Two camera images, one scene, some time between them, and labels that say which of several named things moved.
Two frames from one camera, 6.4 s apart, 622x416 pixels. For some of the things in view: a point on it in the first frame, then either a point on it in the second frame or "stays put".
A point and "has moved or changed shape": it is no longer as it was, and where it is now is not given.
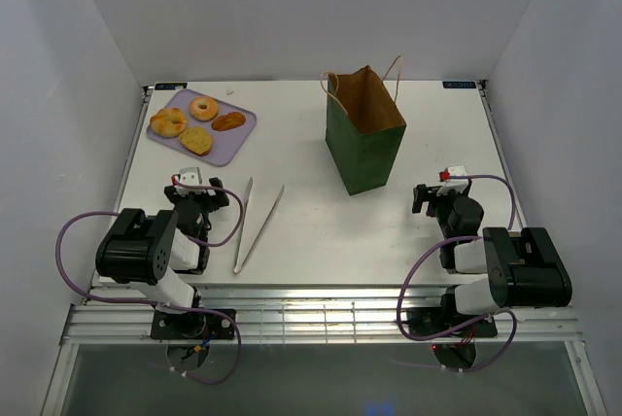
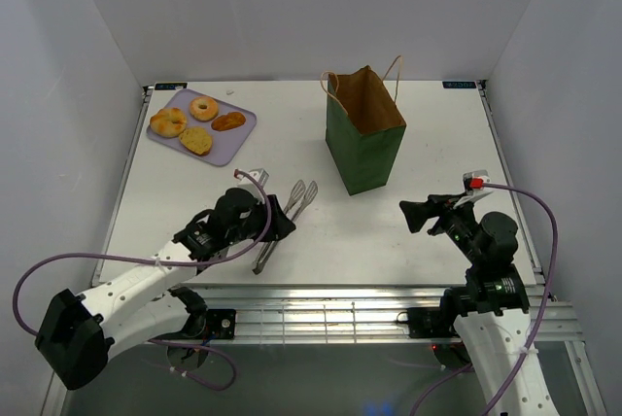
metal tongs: [248, 190] has moved or changed shape
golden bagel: [168, 121] stays put
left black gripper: [219, 198] to [281, 225]
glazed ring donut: [206, 114] stays put
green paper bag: [364, 128] stays put
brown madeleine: [227, 121] stays put
